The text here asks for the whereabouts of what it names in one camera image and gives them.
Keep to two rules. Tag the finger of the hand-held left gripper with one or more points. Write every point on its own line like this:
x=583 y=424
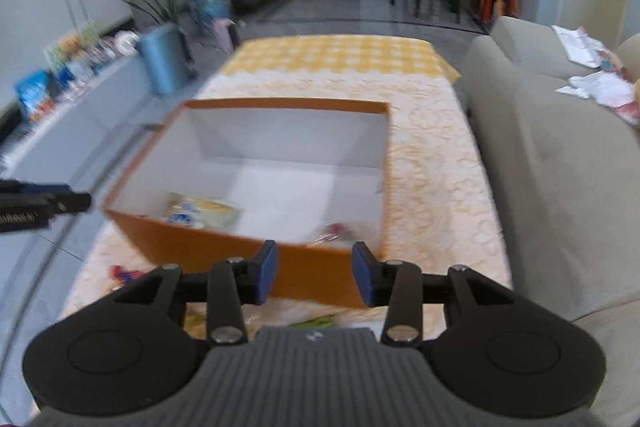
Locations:
x=60 y=202

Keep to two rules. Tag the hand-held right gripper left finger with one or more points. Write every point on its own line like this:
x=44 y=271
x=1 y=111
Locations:
x=267 y=274

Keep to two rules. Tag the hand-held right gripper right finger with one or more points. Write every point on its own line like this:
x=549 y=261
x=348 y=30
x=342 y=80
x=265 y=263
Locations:
x=361 y=279

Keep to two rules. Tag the orange cardboard box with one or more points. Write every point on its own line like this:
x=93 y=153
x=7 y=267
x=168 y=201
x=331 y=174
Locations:
x=310 y=272

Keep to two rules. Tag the red pink snack packet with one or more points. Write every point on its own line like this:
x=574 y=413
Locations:
x=335 y=234

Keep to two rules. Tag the green snack packet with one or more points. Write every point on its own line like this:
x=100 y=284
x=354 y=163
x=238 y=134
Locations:
x=315 y=322

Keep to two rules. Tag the white low tv cabinet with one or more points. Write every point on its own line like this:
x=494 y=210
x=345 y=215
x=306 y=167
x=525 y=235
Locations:
x=75 y=132

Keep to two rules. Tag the yellow white snack packet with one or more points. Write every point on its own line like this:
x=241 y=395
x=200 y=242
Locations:
x=205 y=212

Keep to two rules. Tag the red blue snack packet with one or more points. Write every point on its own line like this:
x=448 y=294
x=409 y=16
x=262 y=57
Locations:
x=125 y=273

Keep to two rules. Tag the blue snack bag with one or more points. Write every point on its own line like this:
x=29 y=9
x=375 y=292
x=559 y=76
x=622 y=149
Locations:
x=32 y=94

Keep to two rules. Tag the white round toy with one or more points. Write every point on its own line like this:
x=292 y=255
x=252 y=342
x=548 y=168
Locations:
x=126 y=42

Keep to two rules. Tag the blue grey trash can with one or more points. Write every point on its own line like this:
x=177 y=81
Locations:
x=162 y=59

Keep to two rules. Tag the grey sofa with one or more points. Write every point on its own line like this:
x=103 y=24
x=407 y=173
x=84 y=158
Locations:
x=550 y=187

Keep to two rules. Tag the pink plastic item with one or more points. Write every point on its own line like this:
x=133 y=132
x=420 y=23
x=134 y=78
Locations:
x=223 y=36

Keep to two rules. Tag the large water bottle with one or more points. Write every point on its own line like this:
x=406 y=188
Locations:
x=212 y=4

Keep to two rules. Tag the crumpled white paper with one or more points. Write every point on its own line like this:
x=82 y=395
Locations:
x=605 y=92

